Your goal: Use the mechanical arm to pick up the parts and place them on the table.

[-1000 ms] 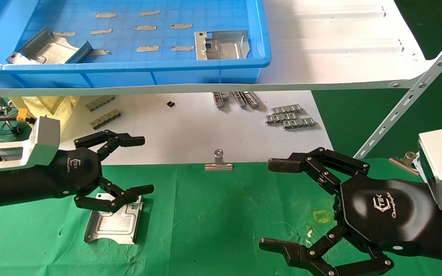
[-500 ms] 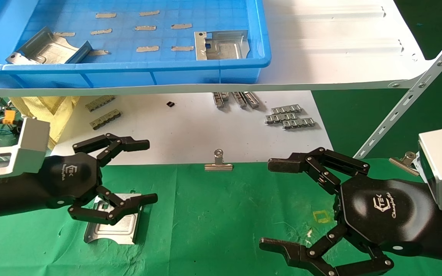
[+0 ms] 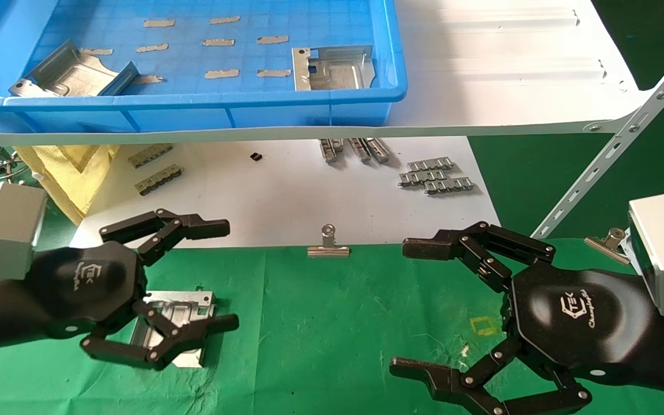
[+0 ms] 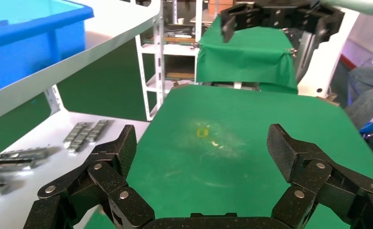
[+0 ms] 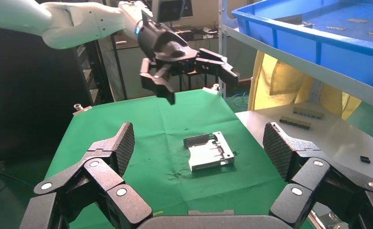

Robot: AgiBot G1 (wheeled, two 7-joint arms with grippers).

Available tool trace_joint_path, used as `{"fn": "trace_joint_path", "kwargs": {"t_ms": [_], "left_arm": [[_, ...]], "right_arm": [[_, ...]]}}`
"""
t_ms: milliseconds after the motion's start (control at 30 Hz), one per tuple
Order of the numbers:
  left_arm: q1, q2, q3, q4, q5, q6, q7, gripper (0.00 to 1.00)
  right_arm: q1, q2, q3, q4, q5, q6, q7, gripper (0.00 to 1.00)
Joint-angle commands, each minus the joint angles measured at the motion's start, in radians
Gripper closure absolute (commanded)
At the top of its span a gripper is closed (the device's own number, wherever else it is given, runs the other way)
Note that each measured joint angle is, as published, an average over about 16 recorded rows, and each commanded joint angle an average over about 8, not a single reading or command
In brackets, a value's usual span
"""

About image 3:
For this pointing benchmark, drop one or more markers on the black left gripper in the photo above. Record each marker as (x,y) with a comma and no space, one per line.
(84,288)

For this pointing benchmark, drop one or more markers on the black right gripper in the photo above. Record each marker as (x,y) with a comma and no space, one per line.
(574,317)

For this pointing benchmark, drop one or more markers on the silver sheet metal bracket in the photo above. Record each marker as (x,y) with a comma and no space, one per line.
(193,301)
(72,75)
(338,72)

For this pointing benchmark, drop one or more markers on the grey metal clip strip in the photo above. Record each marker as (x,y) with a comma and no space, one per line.
(159,179)
(150,155)

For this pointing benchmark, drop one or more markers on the silver binder clip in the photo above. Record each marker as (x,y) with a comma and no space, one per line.
(606,246)
(328,251)

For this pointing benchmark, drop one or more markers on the silver metal clip strip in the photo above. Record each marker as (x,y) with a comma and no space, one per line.
(449,185)
(422,177)
(430,165)

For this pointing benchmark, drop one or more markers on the yellow cloth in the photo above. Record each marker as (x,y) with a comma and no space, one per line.
(67,178)

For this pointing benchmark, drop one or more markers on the white slotted diagonal strut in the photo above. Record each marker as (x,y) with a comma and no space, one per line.
(600,161)

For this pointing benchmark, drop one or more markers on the blue plastic tray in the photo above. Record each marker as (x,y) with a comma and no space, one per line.
(107,63)

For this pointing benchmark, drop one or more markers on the white metal shelf board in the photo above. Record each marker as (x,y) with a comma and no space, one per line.
(482,69)

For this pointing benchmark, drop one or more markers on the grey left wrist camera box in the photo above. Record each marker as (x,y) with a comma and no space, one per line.
(12,230)

